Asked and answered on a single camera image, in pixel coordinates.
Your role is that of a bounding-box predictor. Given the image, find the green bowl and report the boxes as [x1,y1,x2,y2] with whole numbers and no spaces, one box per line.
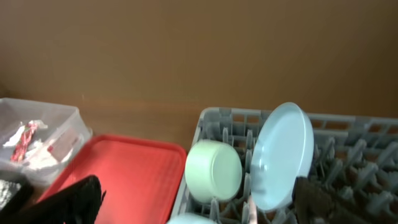
[185,139,243,203]

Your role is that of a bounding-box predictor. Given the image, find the white plastic fork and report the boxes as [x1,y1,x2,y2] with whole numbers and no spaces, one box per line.
[248,195,258,224]

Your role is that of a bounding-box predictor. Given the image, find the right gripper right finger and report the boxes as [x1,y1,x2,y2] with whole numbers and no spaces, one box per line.
[292,176,374,224]

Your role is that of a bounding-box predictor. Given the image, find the red serving tray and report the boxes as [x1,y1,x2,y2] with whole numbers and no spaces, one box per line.
[39,135,187,224]

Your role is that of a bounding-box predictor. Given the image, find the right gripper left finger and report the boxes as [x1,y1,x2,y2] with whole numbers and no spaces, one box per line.
[12,175,106,224]

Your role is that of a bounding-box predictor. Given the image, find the crumpled white tissue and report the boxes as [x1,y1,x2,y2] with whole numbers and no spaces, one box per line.
[1,119,48,148]
[21,139,60,172]

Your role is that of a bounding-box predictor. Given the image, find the light blue small bowl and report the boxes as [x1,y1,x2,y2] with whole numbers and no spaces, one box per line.
[166,213,217,224]

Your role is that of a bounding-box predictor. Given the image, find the crumpled white tissue right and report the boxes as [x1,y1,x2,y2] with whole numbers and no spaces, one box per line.
[21,139,60,172]

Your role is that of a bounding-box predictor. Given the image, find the crumpled white tissue left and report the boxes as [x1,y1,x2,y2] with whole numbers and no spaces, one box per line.
[1,119,48,148]

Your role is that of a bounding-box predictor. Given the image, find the light blue plate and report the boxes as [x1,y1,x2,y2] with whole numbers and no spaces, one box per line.
[250,102,315,212]

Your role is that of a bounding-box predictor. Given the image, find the grey dishwasher rack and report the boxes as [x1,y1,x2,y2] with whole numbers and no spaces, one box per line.
[172,107,397,223]

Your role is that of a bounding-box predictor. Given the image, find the red snack wrapper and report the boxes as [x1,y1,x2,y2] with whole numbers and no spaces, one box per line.
[10,121,39,162]

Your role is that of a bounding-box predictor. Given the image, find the clear plastic waste bin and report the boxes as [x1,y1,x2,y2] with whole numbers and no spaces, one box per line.
[1,98,92,186]

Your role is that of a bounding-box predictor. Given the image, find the black food waste tray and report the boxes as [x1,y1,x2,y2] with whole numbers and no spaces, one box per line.
[1,170,34,219]

